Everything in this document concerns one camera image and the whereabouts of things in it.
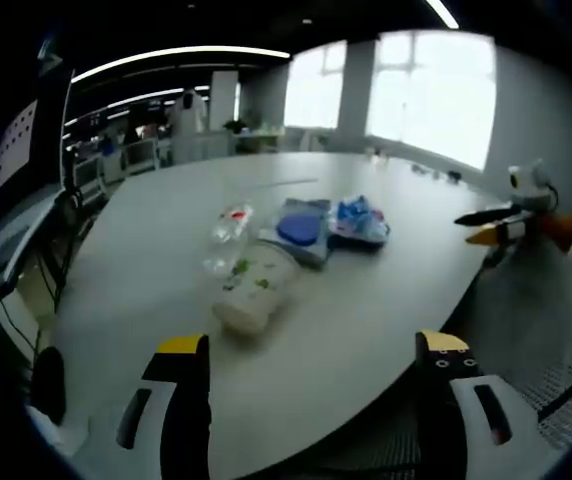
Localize grey pack with blue lid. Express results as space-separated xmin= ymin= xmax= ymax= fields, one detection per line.
xmin=257 ymin=197 xmax=336 ymax=272

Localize side desk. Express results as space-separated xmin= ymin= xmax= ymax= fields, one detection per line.
xmin=0 ymin=185 xmax=67 ymax=304

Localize small dark table items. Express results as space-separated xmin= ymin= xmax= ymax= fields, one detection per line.
xmin=409 ymin=165 xmax=463 ymax=183

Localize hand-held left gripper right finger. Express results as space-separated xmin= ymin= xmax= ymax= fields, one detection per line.
xmin=413 ymin=329 xmax=542 ymax=480

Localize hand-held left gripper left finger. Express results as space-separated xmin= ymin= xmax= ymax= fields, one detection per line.
xmin=115 ymin=333 xmax=213 ymax=480

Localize blue plastic bag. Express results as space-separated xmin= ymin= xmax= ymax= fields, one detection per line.
xmin=327 ymin=193 xmax=392 ymax=250

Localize mesh office chair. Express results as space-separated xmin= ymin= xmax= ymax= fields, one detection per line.
xmin=315 ymin=344 xmax=572 ymax=480

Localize black monitor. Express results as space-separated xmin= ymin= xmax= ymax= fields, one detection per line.
xmin=0 ymin=68 xmax=76 ymax=202

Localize clear plastic bottle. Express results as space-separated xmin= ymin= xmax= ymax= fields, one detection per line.
xmin=201 ymin=198 xmax=256 ymax=279

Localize white green-printed roll pack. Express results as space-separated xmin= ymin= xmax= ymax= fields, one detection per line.
xmin=211 ymin=243 xmax=301 ymax=337

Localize grey tabletop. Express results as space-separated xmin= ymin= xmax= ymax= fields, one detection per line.
xmin=49 ymin=149 xmax=517 ymax=480

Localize black chair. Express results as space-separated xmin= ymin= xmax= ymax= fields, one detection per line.
xmin=29 ymin=345 xmax=68 ymax=427

